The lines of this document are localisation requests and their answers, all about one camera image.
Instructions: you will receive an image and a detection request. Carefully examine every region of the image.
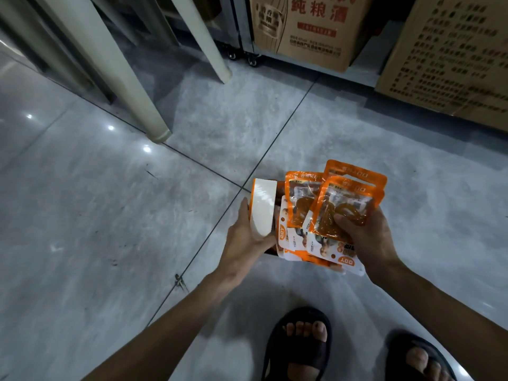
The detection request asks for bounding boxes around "person's right hand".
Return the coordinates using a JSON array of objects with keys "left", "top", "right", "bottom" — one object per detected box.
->
[{"left": 333, "top": 206, "right": 402, "bottom": 284}]

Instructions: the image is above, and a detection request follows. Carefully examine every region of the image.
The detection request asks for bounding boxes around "person's left hand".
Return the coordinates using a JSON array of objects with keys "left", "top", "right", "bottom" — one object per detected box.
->
[{"left": 216, "top": 197, "right": 279, "bottom": 291}]

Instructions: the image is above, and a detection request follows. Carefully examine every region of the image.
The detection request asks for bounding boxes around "orange snack packet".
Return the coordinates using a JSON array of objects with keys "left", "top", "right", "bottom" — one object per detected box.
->
[
  {"left": 309, "top": 175, "right": 385, "bottom": 245},
  {"left": 322, "top": 159, "right": 388, "bottom": 196},
  {"left": 276, "top": 196, "right": 344, "bottom": 273},
  {"left": 284, "top": 171, "right": 324, "bottom": 230},
  {"left": 303, "top": 221, "right": 366, "bottom": 277}
]

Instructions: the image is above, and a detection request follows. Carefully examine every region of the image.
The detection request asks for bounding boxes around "white and orange carton box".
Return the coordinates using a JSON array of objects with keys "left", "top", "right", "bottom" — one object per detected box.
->
[{"left": 249, "top": 178, "right": 279, "bottom": 257}]

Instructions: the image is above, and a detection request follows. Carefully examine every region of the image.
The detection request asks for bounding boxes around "person's left forearm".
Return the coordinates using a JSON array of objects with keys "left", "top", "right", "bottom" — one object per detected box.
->
[{"left": 81, "top": 273, "right": 243, "bottom": 381}]

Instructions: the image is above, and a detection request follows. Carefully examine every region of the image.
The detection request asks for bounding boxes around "person's right forearm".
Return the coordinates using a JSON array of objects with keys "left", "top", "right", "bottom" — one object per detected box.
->
[{"left": 367, "top": 258, "right": 508, "bottom": 381}]

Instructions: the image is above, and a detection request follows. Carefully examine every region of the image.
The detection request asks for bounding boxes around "person's left foot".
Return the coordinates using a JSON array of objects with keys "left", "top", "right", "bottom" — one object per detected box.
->
[{"left": 284, "top": 320, "right": 328, "bottom": 381}]

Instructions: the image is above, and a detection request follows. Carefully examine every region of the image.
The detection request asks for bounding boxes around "person's foot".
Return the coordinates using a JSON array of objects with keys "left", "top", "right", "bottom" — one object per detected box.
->
[
  {"left": 284, "top": 320, "right": 328, "bottom": 381},
  {"left": 405, "top": 347, "right": 453, "bottom": 381}
]

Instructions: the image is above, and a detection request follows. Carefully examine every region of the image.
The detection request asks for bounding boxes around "black sandal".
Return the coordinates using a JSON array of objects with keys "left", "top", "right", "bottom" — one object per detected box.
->
[
  {"left": 384, "top": 330, "right": 458, "bottom": 381},
  {"left": 261, "top": 306, "right": 333, "bottom": 381}
]

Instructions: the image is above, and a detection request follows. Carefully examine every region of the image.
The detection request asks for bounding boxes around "grey metal rack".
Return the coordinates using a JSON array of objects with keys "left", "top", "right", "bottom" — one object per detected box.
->
[{"left": 216, "top": 0, "right": 401, "bottom": 88}]

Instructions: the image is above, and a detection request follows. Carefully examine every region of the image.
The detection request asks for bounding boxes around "person's right foot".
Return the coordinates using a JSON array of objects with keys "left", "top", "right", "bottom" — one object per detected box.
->
[{"left": 405, "top": 347, "right": 453, "bottom": 381}]

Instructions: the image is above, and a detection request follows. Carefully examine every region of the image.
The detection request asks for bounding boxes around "brown cardboard box red print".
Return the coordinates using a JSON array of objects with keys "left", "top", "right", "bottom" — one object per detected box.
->
[{"left": 249, "top": 0, "right": 374, "bottom": 73}]

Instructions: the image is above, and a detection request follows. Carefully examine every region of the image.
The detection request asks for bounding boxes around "brown cardboard box black print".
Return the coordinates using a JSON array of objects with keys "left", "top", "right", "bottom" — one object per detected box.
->
[{"left": 375, "top": 0, "right": 508, "bottom": 134}]

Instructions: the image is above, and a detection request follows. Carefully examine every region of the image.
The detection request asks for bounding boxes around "cream table leg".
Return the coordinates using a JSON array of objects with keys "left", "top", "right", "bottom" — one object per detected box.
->
[
  {"left": 31, "top": 0, "right": 172, "bottom": 144},
  {"left": 129, "top": 0, "right": 180, "bottom": 49},
  {"left": 168, "top": 0, "right": 233, "bottom": 85},
  {"left": 0, "top": 0, "right": 94, "bottom": 96}
]

